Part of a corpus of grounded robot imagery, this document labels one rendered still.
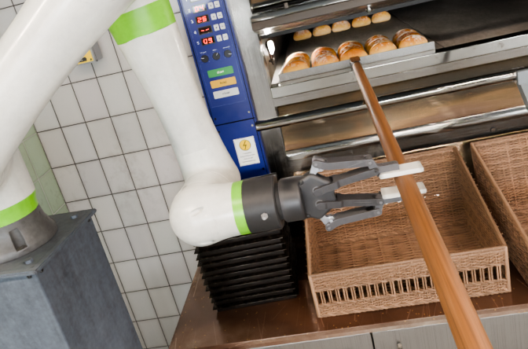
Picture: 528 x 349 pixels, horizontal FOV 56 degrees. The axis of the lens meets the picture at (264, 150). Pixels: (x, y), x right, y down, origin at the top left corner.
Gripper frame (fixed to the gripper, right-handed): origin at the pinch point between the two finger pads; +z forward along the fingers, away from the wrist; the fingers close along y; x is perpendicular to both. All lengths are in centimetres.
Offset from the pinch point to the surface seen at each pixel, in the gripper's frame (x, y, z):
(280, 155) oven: -95, 27, -31
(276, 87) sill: -95, 2, -27
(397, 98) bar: -58, 3, 8
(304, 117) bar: -58, 3, -17
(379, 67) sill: -95, 2, 8
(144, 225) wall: -95, 46, -91
